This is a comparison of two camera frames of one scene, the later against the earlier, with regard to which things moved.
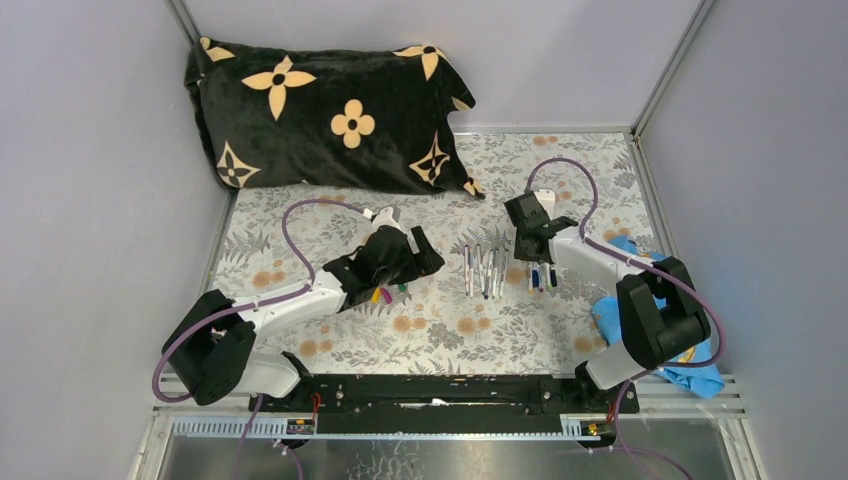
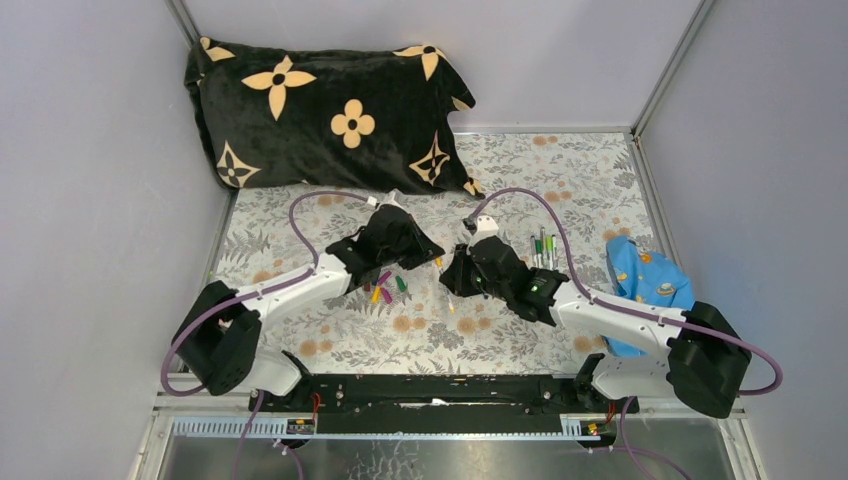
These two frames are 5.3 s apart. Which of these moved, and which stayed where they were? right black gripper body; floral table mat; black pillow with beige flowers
Moved: right black gripper body
Stayed: floral table mat; black pillow with beige flowers
